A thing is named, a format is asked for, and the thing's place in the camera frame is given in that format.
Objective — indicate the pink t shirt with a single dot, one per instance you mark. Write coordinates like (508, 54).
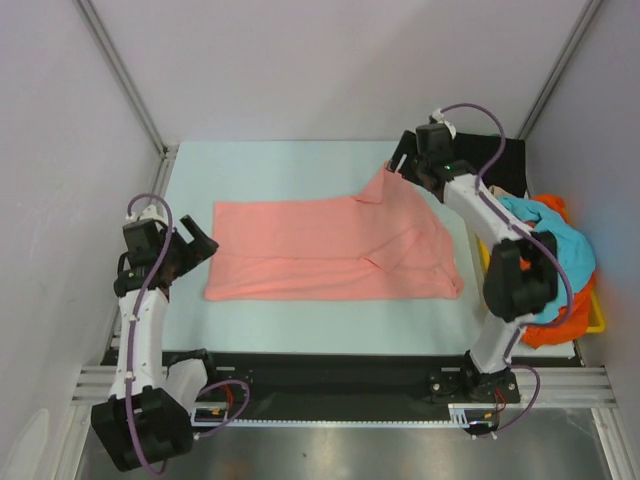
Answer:
(383, 243)

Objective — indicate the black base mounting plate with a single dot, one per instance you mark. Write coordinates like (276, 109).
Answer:
(349, 388)

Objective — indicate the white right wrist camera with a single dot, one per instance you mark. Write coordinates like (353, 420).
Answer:
(437, 117)

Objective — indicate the aluminium corner post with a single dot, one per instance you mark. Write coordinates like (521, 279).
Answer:
(570, 47)
(115, 63)

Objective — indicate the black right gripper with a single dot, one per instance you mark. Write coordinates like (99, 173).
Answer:
(408, 163)

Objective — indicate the aluminium frame rail front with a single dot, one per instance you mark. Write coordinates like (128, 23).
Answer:
(93, 385)

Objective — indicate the aluminium corner post left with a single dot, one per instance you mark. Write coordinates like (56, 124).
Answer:
(115, 63)

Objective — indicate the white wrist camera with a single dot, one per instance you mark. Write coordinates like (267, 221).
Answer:
(437, 117)
(151, 212)

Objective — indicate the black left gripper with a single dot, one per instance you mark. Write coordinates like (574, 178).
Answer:
(201, 247)

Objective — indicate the orange t shirt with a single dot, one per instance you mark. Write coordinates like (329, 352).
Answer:
(558, 324)

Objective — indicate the folded black t shirt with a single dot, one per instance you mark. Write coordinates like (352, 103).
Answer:
(508, 172)

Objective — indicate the yellow plastic tray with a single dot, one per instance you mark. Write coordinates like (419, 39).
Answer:
(596, 318)

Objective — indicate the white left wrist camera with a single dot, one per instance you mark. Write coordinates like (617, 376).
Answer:
(151, 212)

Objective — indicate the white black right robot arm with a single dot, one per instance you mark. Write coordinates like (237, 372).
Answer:
(521, 278)

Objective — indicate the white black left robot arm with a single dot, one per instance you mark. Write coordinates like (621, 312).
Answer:
(146, 416)

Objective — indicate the beige t shirt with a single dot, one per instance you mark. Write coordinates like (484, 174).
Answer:
(498, 192)

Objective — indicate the aluminium corner post right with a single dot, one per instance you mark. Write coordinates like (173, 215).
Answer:
(570, 47)

